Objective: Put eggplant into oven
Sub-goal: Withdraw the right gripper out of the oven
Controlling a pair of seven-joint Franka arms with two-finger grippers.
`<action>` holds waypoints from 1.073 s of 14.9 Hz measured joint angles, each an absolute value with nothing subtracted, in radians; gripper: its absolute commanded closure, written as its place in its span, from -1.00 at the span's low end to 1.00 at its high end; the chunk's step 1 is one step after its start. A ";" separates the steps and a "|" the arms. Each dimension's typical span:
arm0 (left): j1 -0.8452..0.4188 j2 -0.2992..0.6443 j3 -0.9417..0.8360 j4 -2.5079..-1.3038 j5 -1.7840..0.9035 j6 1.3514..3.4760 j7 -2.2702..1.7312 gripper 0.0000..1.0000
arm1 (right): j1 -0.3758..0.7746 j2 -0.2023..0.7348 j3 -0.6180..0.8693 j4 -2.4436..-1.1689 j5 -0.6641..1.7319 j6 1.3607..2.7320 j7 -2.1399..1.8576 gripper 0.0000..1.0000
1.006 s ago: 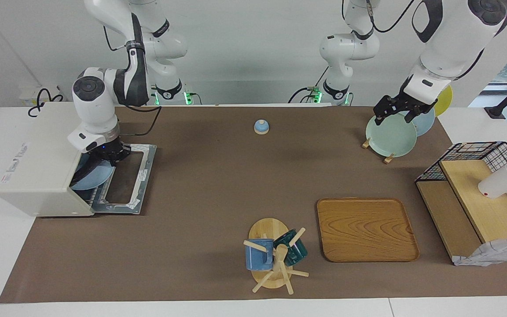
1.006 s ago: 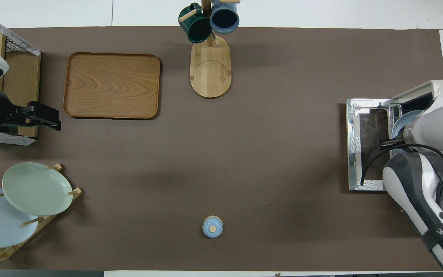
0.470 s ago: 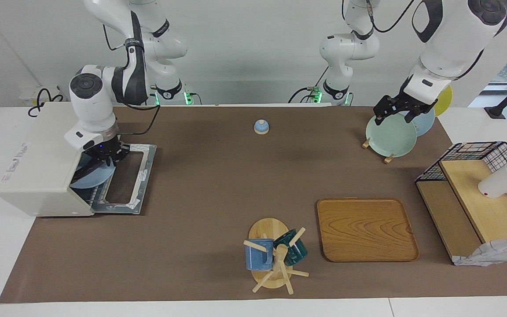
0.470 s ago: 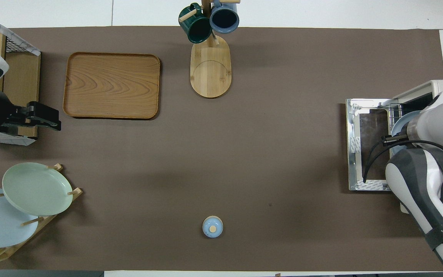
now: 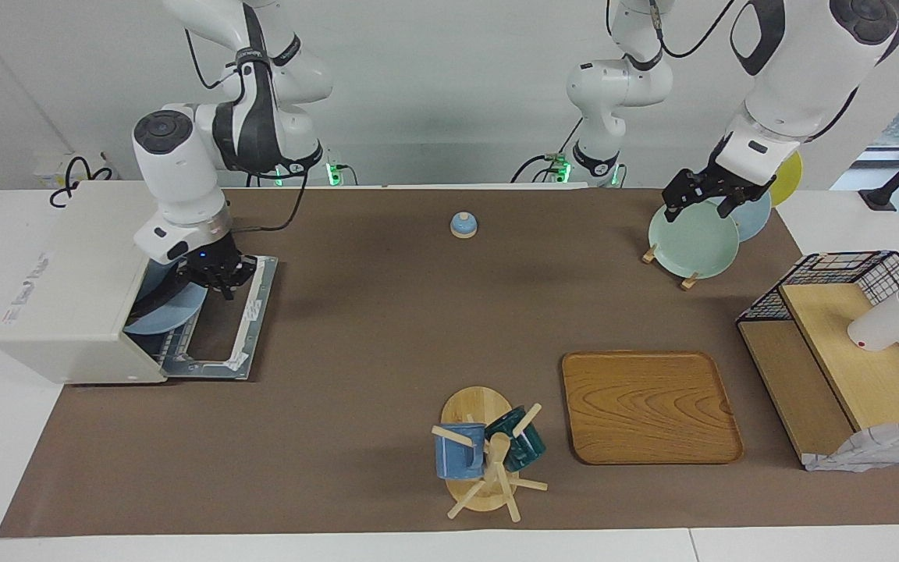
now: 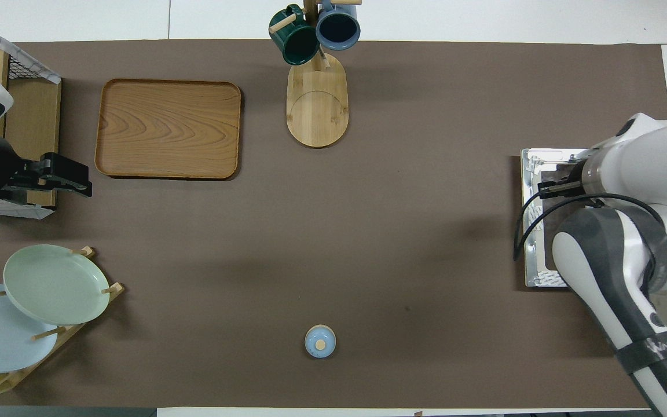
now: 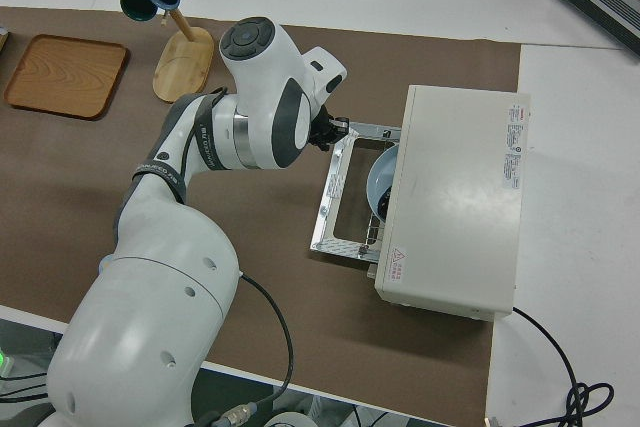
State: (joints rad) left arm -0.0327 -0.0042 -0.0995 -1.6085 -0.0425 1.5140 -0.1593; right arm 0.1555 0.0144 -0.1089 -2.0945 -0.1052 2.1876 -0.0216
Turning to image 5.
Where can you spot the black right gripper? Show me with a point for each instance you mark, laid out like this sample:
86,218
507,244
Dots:
211,261

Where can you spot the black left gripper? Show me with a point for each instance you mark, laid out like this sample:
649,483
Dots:
730,181

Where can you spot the cream toaster oven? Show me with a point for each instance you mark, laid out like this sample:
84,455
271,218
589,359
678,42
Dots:
67,297

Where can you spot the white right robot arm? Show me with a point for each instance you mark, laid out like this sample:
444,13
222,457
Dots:
176,172

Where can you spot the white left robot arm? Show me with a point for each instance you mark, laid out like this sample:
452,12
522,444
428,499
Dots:
793,78

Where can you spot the pale green plate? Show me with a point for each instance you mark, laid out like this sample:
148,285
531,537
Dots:
691,242

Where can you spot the light blue racked plate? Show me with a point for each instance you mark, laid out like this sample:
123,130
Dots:
754,218

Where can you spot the yellow plate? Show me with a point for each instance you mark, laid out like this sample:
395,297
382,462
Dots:
789,176

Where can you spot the wooden plate rack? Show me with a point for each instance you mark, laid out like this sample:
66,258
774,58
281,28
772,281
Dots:
688,281

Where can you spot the brown table mat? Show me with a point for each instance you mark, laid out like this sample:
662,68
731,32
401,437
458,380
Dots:
387,390

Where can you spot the white plastic cup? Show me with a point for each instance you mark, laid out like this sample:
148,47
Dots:
886,324

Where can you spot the wooden serving tray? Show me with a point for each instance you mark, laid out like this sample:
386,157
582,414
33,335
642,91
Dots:
652,410

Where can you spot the wooden mug tree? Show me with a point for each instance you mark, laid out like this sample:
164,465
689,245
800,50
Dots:
477,406

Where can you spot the blue ceramic mug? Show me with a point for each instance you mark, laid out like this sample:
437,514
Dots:
457,457

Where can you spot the grey patterned cloth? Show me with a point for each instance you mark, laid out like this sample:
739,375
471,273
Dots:
871,449

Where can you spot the dark green ceramic mug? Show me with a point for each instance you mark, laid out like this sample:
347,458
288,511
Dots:
524,449

